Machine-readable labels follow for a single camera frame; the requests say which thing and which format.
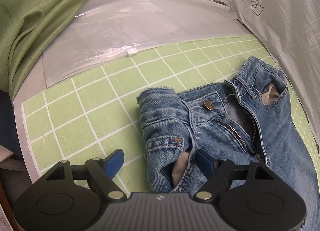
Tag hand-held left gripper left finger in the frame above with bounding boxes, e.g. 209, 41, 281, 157
42, 149, 127, 202

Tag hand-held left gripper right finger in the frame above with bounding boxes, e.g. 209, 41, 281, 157
192, 149, 275, 202

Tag blue denim jeans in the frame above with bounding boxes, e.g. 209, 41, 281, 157
136, 56, 313, 231

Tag green grid mat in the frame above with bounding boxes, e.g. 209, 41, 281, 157
20, 35, 317, 194

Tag clear plastic bag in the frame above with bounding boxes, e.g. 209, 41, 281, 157
41, 0, 248, 88

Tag white plastic packaging bag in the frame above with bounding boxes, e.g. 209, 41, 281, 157
207, 0, 320, 151

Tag green cloth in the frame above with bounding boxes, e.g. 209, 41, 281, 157
0, 0, 125, 94

